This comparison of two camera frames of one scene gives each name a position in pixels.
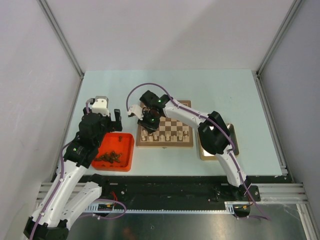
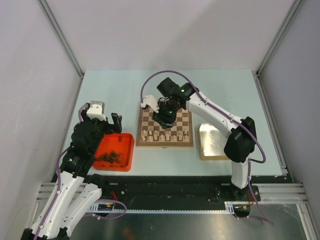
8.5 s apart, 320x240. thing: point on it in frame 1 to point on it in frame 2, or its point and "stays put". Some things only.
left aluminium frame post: [61, 36] stays put
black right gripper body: [150, 120] to [167, 114]
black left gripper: [113, 125] stays put
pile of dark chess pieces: [110, 157] stays put
